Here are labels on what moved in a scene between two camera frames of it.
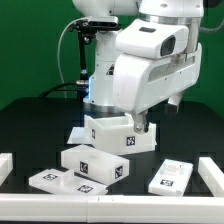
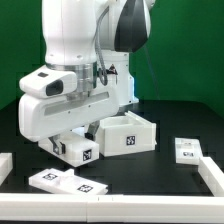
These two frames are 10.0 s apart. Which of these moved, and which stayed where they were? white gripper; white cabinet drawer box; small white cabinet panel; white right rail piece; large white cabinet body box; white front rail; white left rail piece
Moved: white cabinet drawer box; small white cabinet panel; white gripper
Stayed: white front rail; large white cabinet body box; white left rail piece; white right rail piece
